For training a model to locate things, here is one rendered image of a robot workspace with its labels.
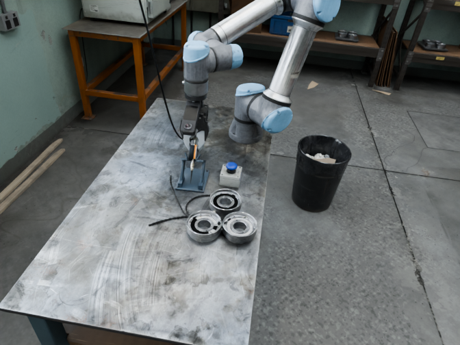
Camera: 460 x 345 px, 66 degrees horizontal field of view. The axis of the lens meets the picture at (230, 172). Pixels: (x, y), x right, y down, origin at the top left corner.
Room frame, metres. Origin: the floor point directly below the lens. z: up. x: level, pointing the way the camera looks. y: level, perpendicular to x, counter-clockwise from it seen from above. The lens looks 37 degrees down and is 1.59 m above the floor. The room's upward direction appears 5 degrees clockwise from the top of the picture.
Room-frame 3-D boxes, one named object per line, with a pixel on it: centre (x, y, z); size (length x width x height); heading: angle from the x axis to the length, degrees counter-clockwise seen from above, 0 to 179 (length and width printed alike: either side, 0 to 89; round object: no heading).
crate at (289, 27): (4.42, -0.60, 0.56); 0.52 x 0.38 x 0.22; 81
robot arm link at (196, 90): (1.04, 0.13, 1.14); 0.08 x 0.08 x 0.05
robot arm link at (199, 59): (1.04, 0.13, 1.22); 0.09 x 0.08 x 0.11; 127
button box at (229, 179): (1.01, 0.00, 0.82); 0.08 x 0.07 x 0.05; 174
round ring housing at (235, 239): (0.75, -0.04, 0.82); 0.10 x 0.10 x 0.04
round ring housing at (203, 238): (0.75, 0.06, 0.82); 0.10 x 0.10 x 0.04
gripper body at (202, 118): (1.05, 0.13, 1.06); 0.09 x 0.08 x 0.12; 177
